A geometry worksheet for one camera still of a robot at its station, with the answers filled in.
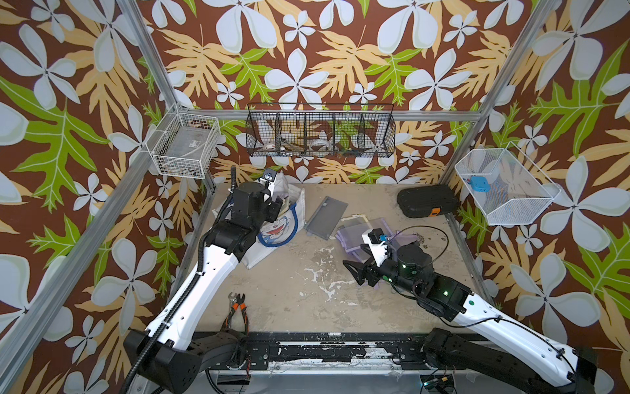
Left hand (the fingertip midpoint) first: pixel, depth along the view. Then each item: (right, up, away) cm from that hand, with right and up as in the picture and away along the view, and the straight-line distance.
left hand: (266, 190), depth 73 cm
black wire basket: (+17, +26, +23) cm, 39 cm away
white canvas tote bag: (+3, -13, +21) cm, 25 cm away
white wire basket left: (-33, +18, +13) cm, 39 cm away
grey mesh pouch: (+20, -9, +37) cm, 43 cm away
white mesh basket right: (+80, +2, +9) cm, 81 cm away
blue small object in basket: (+74, +3, +13) cm, 75 cm away
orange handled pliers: (-11, -38, +12) cm, 41 cm away
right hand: (+25, -18, -3) cm, 31 cm away
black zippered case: (+68, -2, +41) cm, 79 cm away
